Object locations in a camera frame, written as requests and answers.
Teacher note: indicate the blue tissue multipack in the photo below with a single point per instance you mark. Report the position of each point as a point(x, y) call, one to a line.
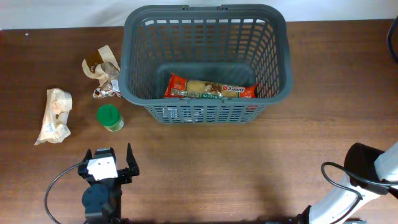
point(205, 114)

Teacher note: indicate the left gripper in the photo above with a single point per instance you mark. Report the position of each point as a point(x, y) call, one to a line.
point(125, 173)

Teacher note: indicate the grey plastic basket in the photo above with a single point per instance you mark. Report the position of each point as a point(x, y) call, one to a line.
point(237, 45)

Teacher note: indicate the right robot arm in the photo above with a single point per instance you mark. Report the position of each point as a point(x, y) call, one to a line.
point(367, 174)

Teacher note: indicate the orange spaghetti packet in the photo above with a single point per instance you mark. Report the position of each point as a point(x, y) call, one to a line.
point(179, 87)

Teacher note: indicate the green lid seasoning jar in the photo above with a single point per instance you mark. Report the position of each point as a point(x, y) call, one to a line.
point(110, 118)

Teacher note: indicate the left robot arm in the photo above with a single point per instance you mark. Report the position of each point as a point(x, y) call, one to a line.
point(102, 199)

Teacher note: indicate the beige plastic bag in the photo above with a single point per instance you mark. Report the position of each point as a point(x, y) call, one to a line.
point(54, 124)

